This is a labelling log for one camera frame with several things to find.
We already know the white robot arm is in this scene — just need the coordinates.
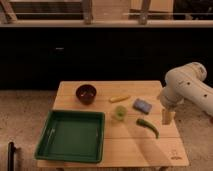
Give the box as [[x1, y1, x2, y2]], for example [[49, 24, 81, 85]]
[[158, 62, 213, 125]]

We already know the dark purple bowl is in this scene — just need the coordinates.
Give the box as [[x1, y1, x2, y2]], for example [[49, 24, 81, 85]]
[[76, 84, 97, 105]]

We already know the blue sponge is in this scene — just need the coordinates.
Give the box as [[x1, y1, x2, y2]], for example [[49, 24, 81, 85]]
[[133, 99, 152, 114]]

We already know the small green cup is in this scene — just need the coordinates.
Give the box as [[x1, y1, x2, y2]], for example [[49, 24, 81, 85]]
[[115, 106, 127, 121]]

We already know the green plastic tray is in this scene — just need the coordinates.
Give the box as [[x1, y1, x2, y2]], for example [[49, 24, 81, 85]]
[[35, 110, 105, 163]]

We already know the black post at floor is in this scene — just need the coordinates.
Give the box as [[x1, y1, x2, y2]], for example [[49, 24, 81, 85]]
[[7, 142, 16, 171]]

